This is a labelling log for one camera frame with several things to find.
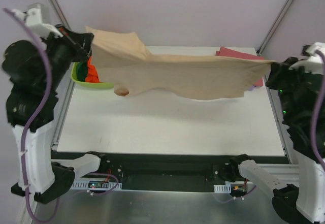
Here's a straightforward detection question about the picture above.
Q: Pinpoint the right aluminium corner post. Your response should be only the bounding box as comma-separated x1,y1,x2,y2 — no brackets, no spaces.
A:
256,0,296,56

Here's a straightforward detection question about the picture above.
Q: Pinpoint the aluminium front frame rail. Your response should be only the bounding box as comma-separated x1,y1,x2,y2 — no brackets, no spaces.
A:
50,158,305,184

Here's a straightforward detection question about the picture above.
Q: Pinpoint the right white cable duct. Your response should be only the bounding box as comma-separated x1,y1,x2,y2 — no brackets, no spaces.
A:
213,184,232,194

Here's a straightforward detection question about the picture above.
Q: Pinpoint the beige t shirt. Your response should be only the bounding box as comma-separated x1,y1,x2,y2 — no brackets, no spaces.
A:
85,26,273,100

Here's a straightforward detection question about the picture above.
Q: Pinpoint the white cable duct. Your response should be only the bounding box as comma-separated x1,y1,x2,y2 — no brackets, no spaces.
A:
213,184,232,194
71,180,122,191

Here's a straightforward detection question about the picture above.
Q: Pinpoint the orange t shirt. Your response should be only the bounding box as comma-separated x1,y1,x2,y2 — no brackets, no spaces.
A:
85,57,100,83

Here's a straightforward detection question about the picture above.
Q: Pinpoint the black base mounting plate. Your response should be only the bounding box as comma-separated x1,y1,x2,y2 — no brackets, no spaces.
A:
50,150,290,191

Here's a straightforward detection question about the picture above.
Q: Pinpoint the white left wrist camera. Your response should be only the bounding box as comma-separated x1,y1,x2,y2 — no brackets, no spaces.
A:
12,3,63,38

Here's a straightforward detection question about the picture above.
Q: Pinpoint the dark green t shirt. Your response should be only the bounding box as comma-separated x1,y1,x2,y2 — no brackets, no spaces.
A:
76,61,88,82

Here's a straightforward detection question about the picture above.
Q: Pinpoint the aluminium corner post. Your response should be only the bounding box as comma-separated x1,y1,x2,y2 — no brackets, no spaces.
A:
256,0,296,56
48,0,71,29

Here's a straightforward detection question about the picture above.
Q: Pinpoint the folded red t shirt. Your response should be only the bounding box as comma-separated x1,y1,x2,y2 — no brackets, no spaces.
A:
215,47,264,88

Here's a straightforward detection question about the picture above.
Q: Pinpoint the green plastic basket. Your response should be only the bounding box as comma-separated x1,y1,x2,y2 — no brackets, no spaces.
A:
70,61,114,90

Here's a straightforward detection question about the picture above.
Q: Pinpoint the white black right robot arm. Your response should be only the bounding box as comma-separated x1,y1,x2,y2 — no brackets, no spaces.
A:
229,57,324,223

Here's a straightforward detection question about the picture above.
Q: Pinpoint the left white cable duct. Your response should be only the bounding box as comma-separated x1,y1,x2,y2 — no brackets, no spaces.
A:
71,180,122,191

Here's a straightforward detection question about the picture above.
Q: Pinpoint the left aluminium corner post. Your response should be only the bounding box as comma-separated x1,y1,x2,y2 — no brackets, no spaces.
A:
48,0,71,29

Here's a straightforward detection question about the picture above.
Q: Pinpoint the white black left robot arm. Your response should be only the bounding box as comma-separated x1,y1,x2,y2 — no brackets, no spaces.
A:
2,25,108,204

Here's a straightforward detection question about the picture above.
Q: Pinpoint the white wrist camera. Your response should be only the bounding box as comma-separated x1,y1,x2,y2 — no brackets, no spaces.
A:
289,42,324,75
12,3,63,38

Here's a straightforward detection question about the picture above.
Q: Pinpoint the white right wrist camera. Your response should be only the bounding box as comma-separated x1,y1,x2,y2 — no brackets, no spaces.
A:
289,42,324,75

